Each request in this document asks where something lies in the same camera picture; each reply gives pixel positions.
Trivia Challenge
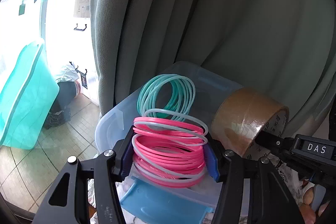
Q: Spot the floral white blanket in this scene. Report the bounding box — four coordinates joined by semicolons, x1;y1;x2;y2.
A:
88;164;317;223

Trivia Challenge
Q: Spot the person's hand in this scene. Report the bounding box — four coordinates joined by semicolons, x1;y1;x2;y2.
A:
299;181;331;223

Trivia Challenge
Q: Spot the grey-green curtain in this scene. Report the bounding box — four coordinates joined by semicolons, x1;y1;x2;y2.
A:
90;0;335;136

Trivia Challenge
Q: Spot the blue plastic bin lid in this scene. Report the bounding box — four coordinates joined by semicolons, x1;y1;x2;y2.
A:
120;178;214;223

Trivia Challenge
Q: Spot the teal plastic tub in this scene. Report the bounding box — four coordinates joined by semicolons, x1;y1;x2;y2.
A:
1;39;59;150

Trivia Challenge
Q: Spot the brown packing tape roll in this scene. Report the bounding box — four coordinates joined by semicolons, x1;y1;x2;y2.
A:
210;88;289;160

